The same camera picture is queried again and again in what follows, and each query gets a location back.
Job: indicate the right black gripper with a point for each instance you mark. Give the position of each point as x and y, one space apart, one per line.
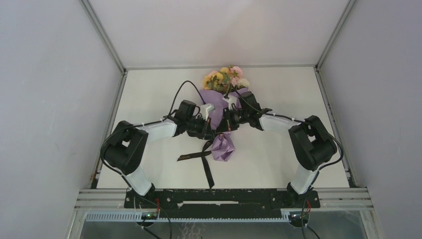
228 123

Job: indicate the purple pink wrapping paper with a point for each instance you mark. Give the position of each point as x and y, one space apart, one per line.
216 98

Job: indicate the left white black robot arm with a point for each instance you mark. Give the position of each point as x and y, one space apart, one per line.
123 149

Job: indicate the right circuit board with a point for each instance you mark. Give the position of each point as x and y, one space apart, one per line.
298 217

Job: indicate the yellow fake flower stem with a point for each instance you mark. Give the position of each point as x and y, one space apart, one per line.
219 83

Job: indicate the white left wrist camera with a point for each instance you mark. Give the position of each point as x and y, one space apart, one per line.
205 110

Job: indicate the white slotted cable duct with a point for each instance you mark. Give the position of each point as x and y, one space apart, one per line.
112 216

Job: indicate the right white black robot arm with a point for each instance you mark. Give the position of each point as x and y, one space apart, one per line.
313 145

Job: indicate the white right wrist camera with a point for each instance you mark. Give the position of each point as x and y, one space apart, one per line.
231 101

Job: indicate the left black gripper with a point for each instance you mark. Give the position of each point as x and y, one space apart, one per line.
206 132

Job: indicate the pink bud fake flower stem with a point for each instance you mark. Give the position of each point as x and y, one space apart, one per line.
235 74

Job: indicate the left green circuit board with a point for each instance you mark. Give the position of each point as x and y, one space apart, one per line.
149 216

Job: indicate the white fake flower stem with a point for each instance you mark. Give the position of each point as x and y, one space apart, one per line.
243 83

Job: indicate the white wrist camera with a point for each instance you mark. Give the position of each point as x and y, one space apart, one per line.
231 101
205 110

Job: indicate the black ribbon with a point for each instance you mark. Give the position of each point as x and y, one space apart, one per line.
204 158

